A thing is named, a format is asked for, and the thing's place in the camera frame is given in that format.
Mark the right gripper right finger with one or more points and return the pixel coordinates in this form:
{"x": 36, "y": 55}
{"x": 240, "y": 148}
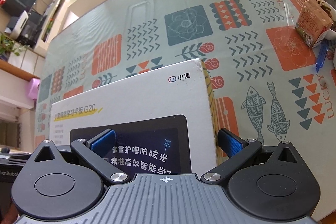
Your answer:
{"x": 230, "y": 143}

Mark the purple plastic stool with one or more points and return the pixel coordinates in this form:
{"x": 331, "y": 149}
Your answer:
{"x": 33, "y": 88}

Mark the patterned green tablecloth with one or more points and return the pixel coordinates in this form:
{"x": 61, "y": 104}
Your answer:
{"x": 264, "y": 76}

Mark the blue plastic clip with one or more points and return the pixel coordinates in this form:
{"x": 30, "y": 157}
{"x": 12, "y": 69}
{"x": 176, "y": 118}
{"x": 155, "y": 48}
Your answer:
{"x": 322, "y": 55}

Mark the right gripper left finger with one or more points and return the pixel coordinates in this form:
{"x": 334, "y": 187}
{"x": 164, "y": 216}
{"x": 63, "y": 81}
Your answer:
{"x": 103, "y": 143}

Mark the white tv cabinet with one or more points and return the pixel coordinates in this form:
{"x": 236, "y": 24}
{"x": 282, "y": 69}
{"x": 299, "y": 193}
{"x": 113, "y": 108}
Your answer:
{"x": 54, "y": 18}

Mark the green potted plant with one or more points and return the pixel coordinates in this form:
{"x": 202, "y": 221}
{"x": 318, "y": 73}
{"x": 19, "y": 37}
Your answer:
{"x": 9, "y": 46}

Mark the brown drink carton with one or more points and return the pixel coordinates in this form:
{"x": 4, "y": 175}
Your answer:
{"x": 312, "y": 23}

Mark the white tablet box lid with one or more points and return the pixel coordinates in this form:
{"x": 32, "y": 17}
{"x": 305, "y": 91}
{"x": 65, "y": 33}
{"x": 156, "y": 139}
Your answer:
{"x": 165, "y": 120}

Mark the white printer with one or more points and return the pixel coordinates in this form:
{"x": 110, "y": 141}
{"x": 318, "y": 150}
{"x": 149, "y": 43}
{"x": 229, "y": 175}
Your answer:
{"x": 16, "y": 24}

